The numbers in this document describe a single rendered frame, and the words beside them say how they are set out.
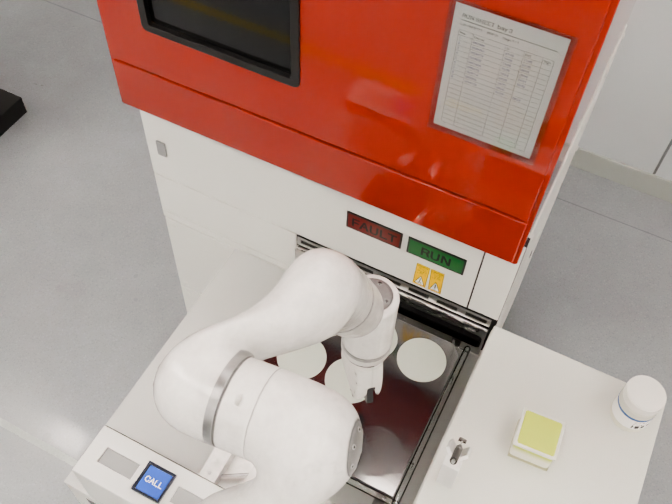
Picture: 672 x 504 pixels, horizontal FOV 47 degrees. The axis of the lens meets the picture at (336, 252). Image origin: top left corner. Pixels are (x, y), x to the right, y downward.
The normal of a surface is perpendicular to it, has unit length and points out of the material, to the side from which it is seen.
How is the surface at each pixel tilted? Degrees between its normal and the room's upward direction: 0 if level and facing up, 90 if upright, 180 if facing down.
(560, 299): 0
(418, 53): 90
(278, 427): 32
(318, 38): 90
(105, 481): 0
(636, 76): 90
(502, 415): 0
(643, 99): 90
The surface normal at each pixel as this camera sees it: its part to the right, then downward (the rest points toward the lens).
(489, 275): -0.45, 0.71
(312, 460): -0.11, 0.07
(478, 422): 0.04, -0.58
